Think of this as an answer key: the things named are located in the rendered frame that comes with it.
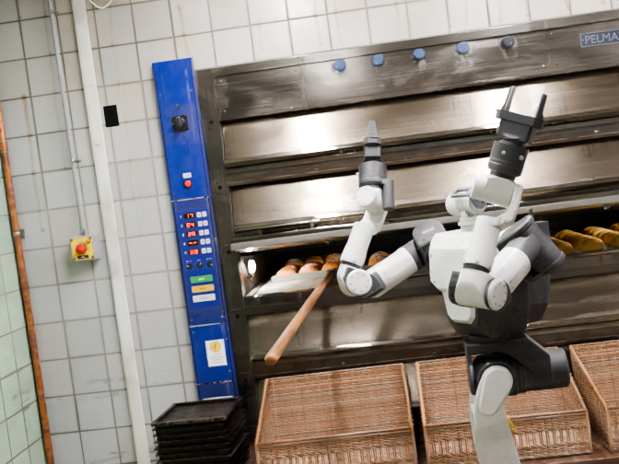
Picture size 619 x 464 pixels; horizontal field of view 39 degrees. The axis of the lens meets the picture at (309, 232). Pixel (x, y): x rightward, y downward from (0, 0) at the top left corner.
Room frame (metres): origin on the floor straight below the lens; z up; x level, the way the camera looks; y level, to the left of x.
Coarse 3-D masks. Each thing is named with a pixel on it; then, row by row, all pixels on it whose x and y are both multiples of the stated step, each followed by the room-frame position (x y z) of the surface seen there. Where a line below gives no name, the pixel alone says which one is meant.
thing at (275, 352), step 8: (328, 272) 3.73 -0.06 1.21; (328, 280) 3.51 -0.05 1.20; (320, 288) 3.23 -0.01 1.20; (312, 296) 3.00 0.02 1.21; (304, 304) 2.85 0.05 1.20; (312, 304) 2.91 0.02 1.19; (304, 312) 2.70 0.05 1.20; (296, 320) 2.53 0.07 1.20; (288, 328) 2.41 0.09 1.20; (296, 328) 2.46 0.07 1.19; (280, 336) 2.31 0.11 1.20; (288, 336) 2.32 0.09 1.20; (280, 344) 2.19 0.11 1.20; (272, 352) 2.10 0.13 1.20; (280, 352) 2.15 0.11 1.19; (272, 360) 2.07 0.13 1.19
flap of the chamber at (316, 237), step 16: (528, 208) 3.21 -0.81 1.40; (544, 208) 3.20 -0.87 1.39; (560, 208) 3.19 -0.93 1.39; (576, 208) 3.25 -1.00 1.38; (592, 208) 3.35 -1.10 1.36; (400, 224) 3.25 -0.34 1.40; (416, 224) 3.24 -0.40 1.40; (448, 224) 3.28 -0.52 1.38; (256, 240) 3.30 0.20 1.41; (272, 240) 3.29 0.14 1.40; (288, 240) 3.29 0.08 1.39; (304, 240) 3.28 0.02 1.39; (320, 240) 3.35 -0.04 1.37; (336, 240) 3.45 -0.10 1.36
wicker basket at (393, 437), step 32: (288, 384) 3.40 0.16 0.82; (320, 384) 3.39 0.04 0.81; (352, 384) 3.37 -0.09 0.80; (384, 384) 3.36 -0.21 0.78; (288, 416) 3.37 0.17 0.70; (320, 416) 3.35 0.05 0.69; (352, 416) 3.34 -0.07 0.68; (384, 416) 3.33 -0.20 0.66; (256, 448) 2.95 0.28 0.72; (288, 448) 2.95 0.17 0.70; (320, 448) 2.94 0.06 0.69; (352, 448) 2.93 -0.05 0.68; (384, 448) 3.16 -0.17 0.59
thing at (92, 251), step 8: (72, 240) 3.44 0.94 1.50; (80, 240) 3.44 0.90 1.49; (96, 240) 3.46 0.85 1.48; (72, 248) 3.44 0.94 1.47; (88, 248) 3.43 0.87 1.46; (96, 248) 3.45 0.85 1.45; (72, 256) 3.44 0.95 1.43; (80, 256) 3.44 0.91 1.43; (88, 256) 3.43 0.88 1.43; (96, 256) 3.44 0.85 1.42
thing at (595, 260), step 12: (612, 252) 3.36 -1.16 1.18; (564, 264) 3.34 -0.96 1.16; (576, 264) 3.34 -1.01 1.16; (588, 264) 3.33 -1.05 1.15; (600, 264) 3.33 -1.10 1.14; (420, 276) 3.40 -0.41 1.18; (312, 288) 3.47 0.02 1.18; (336, 288) 3.42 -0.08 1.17; (396, 288) 3.40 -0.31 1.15; (252, 300) 3.45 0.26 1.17; (264, 300) 3.45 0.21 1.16; (276, 300) 3.44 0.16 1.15; (288, 300) 3.44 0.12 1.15; (300, 300) 3.43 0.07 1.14
